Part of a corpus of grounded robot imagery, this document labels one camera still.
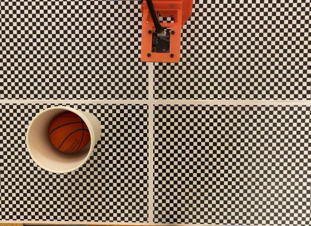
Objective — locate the orange mini basketball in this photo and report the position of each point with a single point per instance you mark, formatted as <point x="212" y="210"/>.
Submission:
<point x="69" y="133"/>

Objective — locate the cream paper cup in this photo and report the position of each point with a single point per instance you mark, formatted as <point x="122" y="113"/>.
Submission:
<point x="39" y="150"/>

